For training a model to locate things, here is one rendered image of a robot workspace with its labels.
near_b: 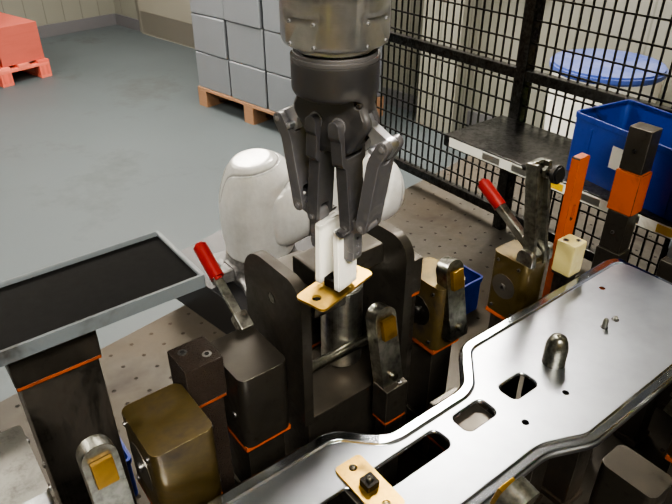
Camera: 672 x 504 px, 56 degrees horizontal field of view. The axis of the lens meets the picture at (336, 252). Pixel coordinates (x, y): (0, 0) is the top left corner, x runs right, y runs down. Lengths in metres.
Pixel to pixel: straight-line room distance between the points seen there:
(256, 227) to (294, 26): 0.82
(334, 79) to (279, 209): 0.79
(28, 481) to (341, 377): 0.44
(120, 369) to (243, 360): 0.64
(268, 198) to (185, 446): 0.67
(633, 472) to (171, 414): 0.54
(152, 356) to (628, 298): 0.94
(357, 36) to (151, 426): 0.46
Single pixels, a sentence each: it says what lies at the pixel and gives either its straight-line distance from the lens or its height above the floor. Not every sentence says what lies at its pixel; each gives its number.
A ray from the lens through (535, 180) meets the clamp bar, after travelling 0.99.
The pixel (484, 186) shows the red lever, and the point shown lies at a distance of 1.07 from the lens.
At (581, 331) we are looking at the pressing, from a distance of 1.02.
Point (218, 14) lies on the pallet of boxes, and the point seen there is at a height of 0.70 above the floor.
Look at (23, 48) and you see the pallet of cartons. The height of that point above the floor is 0.26.
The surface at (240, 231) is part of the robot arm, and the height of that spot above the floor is 0.95.
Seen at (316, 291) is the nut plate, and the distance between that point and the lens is 0.64.
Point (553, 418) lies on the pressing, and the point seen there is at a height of 1.00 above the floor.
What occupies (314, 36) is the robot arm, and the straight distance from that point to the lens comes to 0.50.
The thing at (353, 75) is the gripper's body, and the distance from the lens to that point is 0.52.
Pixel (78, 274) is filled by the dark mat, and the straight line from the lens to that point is 0.85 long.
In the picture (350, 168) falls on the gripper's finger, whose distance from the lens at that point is 0.56.
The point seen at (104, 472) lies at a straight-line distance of 0.70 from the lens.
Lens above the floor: 1.60
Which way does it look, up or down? 32 degrees down
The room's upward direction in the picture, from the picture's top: straight up
